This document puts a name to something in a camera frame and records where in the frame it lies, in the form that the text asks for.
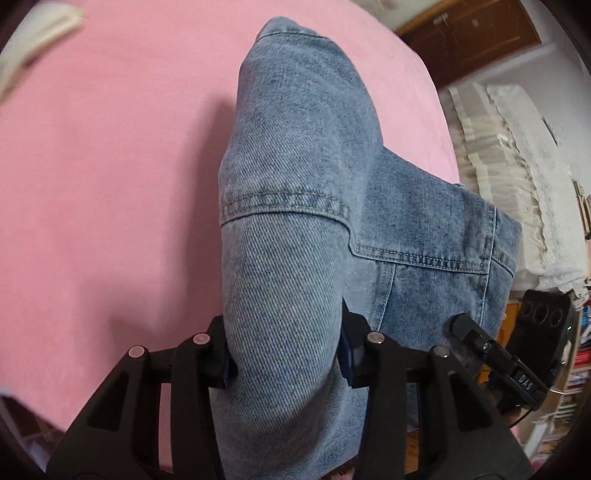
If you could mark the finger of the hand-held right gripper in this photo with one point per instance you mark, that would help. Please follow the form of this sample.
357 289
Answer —
498 357

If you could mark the blue denim jeans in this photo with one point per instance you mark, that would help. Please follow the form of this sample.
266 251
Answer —
295 194

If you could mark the brown wooden cabinet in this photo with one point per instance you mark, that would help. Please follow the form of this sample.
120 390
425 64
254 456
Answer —
475 37

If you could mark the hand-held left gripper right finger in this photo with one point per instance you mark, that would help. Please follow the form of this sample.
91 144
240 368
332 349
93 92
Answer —
347 357

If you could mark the white lace mosquito net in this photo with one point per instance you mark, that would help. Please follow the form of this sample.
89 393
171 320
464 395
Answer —
521 184

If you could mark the pink blanket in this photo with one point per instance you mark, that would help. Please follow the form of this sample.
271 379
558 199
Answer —
115 184

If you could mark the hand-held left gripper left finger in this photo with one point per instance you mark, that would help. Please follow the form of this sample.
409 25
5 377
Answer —
225 369

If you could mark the white cloth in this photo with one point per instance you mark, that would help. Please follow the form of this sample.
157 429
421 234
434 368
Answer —
32 41

